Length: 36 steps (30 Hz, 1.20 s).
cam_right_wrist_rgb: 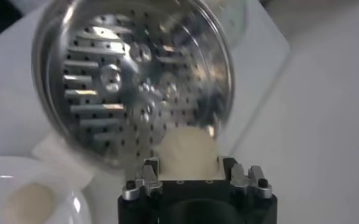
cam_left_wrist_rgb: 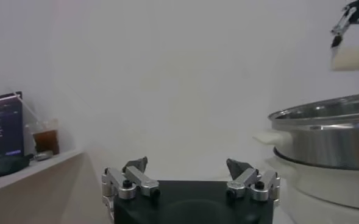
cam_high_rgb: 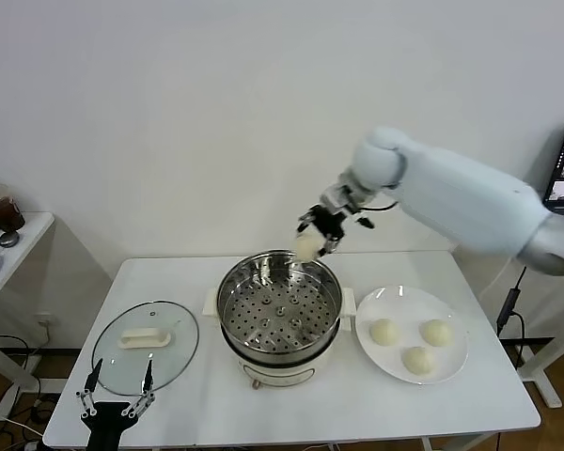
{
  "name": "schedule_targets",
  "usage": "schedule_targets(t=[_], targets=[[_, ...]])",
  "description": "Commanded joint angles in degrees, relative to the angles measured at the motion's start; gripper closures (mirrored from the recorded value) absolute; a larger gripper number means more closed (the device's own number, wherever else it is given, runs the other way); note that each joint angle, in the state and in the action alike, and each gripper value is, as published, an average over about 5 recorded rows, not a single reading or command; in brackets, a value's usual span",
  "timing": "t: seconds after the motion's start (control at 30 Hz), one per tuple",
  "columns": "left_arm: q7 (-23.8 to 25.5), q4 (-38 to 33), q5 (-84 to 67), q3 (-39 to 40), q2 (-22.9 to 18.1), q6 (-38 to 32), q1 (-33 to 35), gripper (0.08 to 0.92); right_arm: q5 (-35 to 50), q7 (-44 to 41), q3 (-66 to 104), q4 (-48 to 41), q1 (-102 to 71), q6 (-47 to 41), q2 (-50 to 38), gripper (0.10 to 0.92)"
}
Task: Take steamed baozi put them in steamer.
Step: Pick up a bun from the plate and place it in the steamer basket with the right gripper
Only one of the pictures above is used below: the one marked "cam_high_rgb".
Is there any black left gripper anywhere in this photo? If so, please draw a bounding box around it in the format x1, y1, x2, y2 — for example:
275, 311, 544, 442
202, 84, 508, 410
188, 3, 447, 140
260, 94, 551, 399
74, 358, 157, 451

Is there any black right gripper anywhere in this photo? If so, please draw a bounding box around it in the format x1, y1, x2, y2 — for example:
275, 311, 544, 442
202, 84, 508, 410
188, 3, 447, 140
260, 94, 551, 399
295, 204, 347, 257

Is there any white steamed baozi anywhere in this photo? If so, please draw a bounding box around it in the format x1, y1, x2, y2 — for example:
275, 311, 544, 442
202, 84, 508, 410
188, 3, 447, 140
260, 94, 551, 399
420, 319, 454, 348
368, 319, 400, 349
293, 232, 325, 262
401, 346, 438, 377

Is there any glass lid with cream handle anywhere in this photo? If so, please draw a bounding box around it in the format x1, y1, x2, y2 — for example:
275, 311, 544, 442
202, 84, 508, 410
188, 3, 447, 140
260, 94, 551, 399
91, 300, 201, 397

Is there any perforated steel steamer basket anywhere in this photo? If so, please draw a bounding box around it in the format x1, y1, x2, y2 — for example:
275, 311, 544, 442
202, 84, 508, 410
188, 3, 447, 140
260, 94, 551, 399
215, 249, 344, 359

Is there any white round plate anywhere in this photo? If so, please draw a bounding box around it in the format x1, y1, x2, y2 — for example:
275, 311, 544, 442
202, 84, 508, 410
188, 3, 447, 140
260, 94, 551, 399
354, 285, 470, 384

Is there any white side desk with cup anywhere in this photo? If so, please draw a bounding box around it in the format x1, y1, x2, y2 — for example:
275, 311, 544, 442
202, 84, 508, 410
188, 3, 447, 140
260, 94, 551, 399
0, 211, 56, 424

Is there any iced coffee plastic cup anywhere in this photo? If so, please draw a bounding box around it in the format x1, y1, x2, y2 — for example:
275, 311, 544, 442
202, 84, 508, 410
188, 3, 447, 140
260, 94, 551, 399
0, 185, 27, 232

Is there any white side desk with label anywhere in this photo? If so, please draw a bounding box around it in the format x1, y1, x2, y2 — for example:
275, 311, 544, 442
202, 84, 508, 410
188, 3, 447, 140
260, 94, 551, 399
516, 276, 564, 410

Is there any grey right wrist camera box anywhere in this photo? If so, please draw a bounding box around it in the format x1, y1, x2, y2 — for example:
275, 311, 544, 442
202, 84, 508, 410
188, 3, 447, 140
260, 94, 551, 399
319, 173, 375, 220

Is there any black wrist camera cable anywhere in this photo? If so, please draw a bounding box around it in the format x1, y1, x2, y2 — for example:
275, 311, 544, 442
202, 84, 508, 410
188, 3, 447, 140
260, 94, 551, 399
354, 199, 400, 231

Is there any black floor cable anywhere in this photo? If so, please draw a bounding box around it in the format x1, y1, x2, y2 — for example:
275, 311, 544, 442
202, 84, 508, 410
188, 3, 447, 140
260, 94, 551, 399
0, 334, 43, 391

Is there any white laptop cable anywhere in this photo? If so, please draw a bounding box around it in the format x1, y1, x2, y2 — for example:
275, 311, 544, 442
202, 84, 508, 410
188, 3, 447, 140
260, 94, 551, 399
478, 256, 513, 302

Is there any black cable with adapter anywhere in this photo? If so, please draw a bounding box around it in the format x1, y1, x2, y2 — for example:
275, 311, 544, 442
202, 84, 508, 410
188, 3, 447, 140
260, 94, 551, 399
495, 265, 527, 372

